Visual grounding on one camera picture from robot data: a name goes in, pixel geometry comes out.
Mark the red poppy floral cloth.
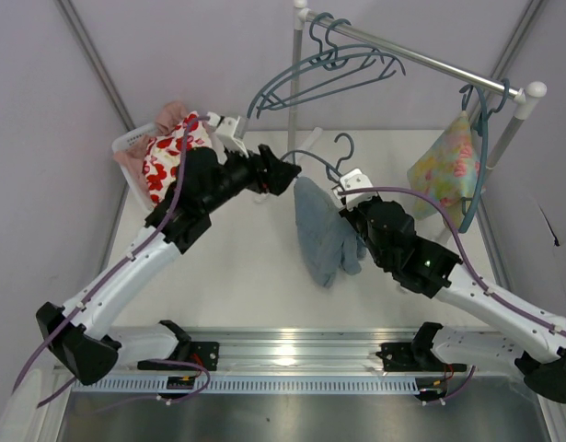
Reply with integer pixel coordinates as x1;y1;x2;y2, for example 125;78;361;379
144;110;213;205

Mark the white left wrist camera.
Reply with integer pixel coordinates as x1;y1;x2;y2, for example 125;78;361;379
206;112;248;157

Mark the teal hanger holding cloth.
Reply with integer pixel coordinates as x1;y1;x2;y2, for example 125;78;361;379
458;77;510;234

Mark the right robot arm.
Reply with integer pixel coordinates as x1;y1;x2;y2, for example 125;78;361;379
340;192;566;404

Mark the white metal clothes rack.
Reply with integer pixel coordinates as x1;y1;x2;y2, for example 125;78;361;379
253;0;549;250

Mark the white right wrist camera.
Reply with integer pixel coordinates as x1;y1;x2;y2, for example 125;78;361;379
332;168;378;211

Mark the pink cloth in basket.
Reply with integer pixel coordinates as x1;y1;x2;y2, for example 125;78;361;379
113;101;189;192

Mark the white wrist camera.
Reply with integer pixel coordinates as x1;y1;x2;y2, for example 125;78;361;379
332;168;378;211
206;112;248;157

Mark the white slotted cable duct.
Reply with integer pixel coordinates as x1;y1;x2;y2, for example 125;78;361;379
72;375;420;395

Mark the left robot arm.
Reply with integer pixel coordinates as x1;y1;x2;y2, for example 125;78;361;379
36;145;301;386

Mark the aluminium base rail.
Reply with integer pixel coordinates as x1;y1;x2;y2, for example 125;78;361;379
52;327;555;379

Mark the pastel floral hanging cloth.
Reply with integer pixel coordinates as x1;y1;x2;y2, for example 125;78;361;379
407;111;479;233

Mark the light blue denim skirt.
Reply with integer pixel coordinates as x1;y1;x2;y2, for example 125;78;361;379
294;176;366;288

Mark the white plastic laundry basket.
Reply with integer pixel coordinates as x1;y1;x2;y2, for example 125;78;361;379
111;122;159;213

